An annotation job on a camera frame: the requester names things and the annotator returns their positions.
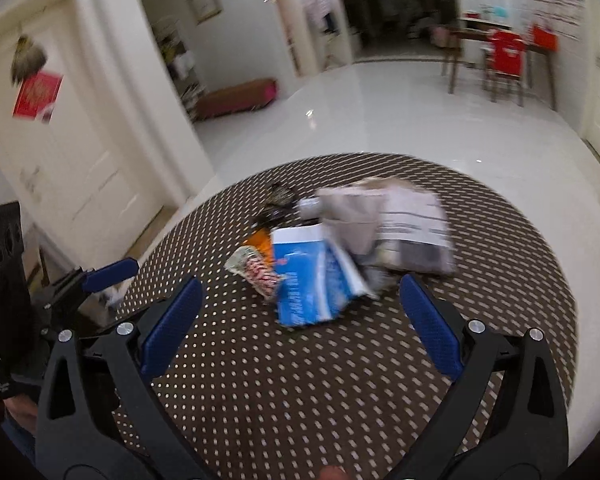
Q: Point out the beige plastic bag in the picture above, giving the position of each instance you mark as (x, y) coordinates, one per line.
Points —
(350, 220)

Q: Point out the blue white plastic packet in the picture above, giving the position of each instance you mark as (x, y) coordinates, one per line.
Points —
(305, 280)

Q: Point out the person's right hand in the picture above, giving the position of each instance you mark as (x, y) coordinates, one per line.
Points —
(332, 473)

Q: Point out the framed bird picture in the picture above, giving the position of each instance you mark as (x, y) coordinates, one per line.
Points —
(205, 2)

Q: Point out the hanging tassel ornament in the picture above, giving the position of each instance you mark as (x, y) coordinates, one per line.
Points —
(27, 57)

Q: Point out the brown polka-dot tablecloth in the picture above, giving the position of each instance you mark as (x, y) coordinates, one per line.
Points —
(290, 400)

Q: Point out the chair with red cover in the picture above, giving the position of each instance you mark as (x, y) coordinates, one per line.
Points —
(505, 55)

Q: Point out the red bench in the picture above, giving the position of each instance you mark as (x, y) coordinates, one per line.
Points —
(235, 97)

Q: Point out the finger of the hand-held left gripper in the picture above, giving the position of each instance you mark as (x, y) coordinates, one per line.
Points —
(110, 272)

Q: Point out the wooden dining table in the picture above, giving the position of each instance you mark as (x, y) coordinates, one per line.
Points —
(480, 37)

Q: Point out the white panel door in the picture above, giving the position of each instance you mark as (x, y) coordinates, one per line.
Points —
(55, 160)

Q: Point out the orange packet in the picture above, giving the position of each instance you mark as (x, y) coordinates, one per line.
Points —
(262, 240)

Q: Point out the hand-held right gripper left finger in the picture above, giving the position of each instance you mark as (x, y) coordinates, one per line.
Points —
(172, 325)

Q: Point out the red diamond door poster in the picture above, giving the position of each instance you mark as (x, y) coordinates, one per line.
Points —
(37, 95)

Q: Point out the black wrapper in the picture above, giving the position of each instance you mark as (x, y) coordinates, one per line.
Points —
(277, 205)

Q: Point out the dark glass doorway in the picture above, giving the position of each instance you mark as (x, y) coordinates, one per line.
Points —
(395, 5)

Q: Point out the red bag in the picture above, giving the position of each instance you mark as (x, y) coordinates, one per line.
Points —
(545, 37)

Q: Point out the red striped clear wrapper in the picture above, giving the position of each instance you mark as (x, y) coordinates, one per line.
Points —
(257, 270)

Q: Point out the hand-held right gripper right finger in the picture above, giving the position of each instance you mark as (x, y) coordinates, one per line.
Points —
(430, 325)

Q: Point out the hanging pale jacket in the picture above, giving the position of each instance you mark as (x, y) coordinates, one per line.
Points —
(322, 7)

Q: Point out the grey courier bag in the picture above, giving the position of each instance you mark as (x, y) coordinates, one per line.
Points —
(415, 235)

